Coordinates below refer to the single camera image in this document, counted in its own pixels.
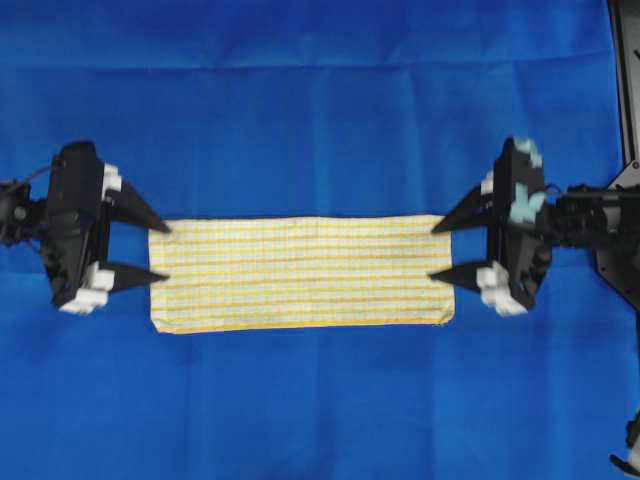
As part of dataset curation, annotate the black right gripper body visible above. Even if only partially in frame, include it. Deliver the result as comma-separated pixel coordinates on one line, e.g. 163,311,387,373
477,137,552,316

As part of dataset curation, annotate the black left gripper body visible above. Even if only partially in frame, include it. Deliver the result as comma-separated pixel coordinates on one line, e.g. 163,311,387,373
43,140,123,314

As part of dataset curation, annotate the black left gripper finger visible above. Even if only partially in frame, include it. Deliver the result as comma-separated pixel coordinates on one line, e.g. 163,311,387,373
111,180,171,234
102,261,170,292

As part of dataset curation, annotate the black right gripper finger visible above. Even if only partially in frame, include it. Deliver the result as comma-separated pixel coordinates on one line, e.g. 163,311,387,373
431,184,493,234
427,260,492,295

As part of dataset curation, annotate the yellow checked towel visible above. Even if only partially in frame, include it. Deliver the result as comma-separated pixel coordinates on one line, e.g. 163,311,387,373
148,214,456,334

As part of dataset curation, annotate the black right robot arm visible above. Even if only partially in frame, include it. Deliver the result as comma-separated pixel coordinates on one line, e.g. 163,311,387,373
429,137,639,316

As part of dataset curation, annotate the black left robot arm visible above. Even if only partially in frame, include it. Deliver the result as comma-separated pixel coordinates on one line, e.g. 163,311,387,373
1,140,171,315

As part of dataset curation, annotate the black white clip object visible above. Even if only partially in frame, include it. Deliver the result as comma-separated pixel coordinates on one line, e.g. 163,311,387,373
609,412,639,479

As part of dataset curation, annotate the black metal frame stand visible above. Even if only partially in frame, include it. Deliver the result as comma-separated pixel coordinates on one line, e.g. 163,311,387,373
596,1,639,310

